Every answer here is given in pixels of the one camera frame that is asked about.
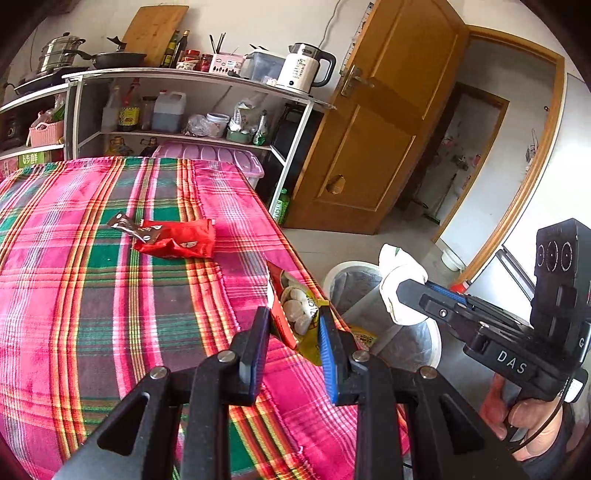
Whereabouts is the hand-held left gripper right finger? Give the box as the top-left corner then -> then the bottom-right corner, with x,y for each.
318,306 -> 532,480

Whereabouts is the white electric kettle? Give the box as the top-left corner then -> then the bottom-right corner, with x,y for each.
277,42 -> 338,93

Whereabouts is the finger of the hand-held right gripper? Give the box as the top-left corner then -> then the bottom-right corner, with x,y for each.
424,281 -> 534,329
397,278 -> 490,344

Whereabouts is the small black appliance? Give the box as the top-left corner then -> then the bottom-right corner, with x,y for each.
0,115 -> 21,151

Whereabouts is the black induction cooker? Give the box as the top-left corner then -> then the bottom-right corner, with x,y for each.
14,67 -> 90,95

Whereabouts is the black frying pan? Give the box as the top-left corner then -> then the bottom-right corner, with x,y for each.
76,37 -> 148,70

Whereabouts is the plaid tablecloth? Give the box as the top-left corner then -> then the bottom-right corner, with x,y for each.
0,156 -> 411,480

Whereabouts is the red yellow candy bag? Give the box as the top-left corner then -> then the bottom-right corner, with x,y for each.
265,261 -> 331,366

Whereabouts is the pink utensil holder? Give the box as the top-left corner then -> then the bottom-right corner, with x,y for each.
209,53 -> 245,77

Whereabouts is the white trash bin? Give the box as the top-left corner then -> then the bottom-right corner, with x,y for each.
322,261 -> 441,370

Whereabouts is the gold snack wrapper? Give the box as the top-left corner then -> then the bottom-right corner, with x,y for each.
348,324 -> 380,355

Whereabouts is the wooden cutting board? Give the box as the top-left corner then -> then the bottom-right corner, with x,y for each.
121,4 -> 190,68

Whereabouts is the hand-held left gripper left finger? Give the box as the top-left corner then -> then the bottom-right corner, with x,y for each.
51,306 -> 271,480

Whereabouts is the steel steamer pot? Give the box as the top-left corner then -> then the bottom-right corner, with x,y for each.
36,32 -> 86,77

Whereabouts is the wooden door frame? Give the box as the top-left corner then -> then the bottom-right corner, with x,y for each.
431,25 -> 568,287

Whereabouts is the green drink bottle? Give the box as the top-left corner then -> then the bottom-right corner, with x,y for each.
270,188 -> 291,227

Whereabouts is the small white frame shelf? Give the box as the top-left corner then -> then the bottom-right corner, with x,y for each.
0,83 -> 70,178

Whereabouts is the dark brown sachet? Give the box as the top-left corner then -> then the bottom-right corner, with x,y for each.
107,212 -> 147,243

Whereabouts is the person's right hand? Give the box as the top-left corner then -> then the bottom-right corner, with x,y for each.
478,374 -> 566,462

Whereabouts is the soy sauce bottle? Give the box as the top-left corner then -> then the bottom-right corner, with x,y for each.
117,80 -> 141,132

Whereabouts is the dark sauce bottle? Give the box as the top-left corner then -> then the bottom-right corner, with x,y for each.
174,30 -> 191,69
161,30 -> 180,69

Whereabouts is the green bowl with packets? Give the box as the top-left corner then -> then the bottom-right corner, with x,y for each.
226,99 -> 259,144

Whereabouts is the clear plastic bottle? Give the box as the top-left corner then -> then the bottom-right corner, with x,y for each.
102,85 -> 122,130

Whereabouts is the large white frame shelf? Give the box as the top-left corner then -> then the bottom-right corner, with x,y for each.
62,68 -> 338,222

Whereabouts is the pink plastic basket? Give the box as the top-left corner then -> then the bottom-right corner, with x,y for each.
28,121 -> 64,148

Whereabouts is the dark liquid jug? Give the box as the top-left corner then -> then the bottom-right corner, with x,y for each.
151,91 -> 188,134

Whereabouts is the wooden door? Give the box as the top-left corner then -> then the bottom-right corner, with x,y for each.
281,0 -> 469,236

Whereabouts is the pink lid storage box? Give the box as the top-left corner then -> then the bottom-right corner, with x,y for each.
151,144 -> 265,190

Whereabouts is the white plastic tub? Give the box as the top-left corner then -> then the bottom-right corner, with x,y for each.
205,113 -> 230,138

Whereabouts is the crumpled clear plastic bag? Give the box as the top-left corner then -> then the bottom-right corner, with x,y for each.
187,114 -> 211,138

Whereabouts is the red snack packet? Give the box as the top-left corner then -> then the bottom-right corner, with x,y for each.
133,218 -> 217,259

